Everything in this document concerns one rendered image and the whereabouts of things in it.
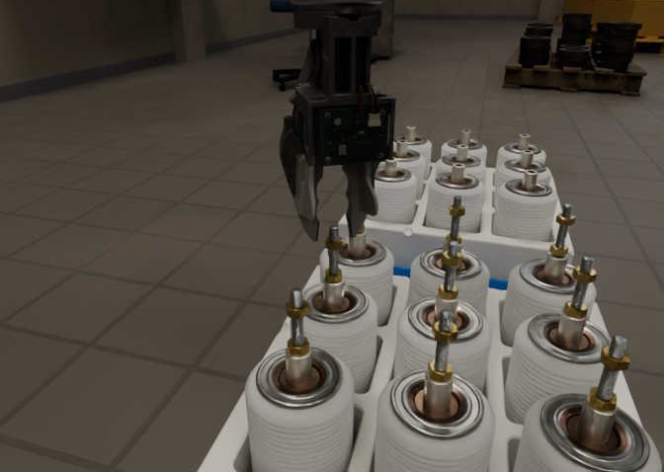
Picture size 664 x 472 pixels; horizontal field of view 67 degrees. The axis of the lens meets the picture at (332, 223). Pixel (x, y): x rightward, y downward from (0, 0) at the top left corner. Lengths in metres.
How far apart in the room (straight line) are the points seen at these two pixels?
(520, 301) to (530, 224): 0.28
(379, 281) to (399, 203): 0.29
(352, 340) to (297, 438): 0.13
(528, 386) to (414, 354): 0.11
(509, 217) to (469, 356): 0.42
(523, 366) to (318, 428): 0.21
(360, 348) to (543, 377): 0.18
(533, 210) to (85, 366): 0.77
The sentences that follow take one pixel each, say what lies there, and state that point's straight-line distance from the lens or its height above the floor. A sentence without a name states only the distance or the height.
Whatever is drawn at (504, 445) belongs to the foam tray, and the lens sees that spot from 0.53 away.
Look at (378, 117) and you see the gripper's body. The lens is 0.41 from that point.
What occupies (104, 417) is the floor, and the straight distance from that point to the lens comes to 0.84.
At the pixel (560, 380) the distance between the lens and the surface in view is 0.52.
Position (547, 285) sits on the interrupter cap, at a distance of 0.62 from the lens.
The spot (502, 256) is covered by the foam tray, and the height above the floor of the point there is 0.16.
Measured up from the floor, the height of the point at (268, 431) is 0.23.
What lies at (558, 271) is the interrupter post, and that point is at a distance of 0.63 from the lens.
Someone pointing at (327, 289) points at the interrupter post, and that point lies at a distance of 0.53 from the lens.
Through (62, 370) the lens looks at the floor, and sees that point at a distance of 0.95.
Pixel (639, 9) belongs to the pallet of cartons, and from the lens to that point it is 5.61.
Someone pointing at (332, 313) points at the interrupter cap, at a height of 0.25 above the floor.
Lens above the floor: 0.56
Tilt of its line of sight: 25 degrees down
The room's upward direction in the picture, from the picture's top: straight up
